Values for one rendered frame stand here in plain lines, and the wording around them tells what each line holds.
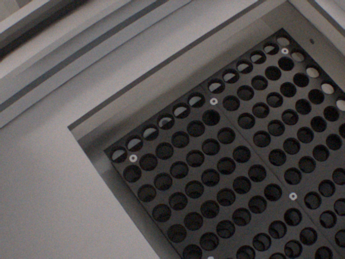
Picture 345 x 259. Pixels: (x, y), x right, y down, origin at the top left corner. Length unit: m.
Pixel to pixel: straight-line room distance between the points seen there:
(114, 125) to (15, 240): 0.17
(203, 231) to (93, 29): 0.15
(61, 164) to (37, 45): 0.08
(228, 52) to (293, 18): 0.07
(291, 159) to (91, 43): 0.16
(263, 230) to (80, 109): 0.15
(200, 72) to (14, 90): 0.20
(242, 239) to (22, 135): 0.17
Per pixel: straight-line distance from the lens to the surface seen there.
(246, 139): 0.34
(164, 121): 0.40
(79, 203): 0.29
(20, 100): 0.31
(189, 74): 0.44
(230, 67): 0.37
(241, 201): 0.33
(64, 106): 0.32
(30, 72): 0.29
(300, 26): 0.42
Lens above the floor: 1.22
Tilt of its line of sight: 68 degrees down
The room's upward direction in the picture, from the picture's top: 10 degrees counter-clockwise
